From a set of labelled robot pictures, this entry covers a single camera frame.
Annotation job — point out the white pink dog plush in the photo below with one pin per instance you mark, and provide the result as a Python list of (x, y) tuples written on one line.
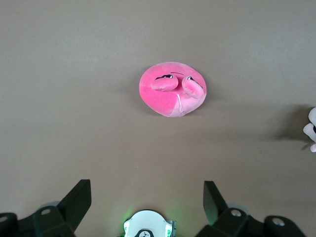
[(310, 128)]

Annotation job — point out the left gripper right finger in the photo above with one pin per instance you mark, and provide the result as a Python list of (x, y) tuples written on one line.
[(217, 205)]

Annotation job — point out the pink round plush toy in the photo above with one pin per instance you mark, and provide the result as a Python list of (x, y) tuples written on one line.
[(158, 98)]

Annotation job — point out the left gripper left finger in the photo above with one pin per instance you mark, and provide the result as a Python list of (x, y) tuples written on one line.
[(71, 205)]

